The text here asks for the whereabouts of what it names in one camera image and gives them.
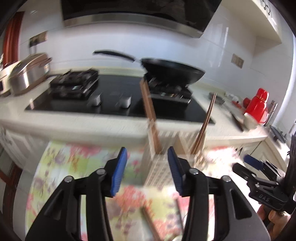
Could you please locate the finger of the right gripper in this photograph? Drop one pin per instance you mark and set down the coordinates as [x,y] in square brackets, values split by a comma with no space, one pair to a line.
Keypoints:
[250,176]
[269,170]

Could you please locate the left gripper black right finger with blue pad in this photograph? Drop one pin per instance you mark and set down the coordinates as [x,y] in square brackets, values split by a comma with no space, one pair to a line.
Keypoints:
[235,219]

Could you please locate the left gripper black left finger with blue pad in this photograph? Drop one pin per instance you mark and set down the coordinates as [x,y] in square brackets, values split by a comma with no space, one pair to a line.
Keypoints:
[59,218]

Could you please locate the person's right hand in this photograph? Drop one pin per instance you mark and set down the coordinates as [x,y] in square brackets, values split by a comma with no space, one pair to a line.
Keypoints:
[278,219]

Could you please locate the white bowl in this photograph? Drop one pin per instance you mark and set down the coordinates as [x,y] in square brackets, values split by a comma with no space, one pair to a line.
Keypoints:
[249,122]

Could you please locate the red thermos jug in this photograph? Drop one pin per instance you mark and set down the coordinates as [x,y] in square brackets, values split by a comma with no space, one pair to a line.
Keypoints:
[257,107]

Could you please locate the steel thermos bottle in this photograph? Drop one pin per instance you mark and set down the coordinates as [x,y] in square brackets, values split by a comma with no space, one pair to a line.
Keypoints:
[271,110]

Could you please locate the floral checked tablecloth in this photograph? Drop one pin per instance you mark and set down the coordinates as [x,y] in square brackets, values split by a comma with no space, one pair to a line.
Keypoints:
[167,209]

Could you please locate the beige perforated utensil caddy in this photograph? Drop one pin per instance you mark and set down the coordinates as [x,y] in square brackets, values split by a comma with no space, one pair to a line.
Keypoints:
[155,168]

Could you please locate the black frying pan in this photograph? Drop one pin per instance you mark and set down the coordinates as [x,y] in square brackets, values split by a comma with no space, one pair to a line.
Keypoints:
[163,70]

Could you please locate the black gas stove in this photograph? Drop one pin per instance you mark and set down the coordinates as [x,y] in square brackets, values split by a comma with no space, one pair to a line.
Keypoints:
[90,92]

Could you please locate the silver electric griddle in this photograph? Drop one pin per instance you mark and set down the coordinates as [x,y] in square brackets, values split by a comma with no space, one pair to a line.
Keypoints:
[22,76]

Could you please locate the black range hood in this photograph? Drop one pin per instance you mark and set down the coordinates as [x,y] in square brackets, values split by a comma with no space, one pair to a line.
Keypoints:
[190,18]

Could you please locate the kitchen knife dark handle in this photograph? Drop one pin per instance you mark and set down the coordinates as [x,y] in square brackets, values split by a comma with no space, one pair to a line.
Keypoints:
[237,122]

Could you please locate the wall power socket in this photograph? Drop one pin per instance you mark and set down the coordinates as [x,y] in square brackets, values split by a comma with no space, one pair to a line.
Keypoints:
[37,39]

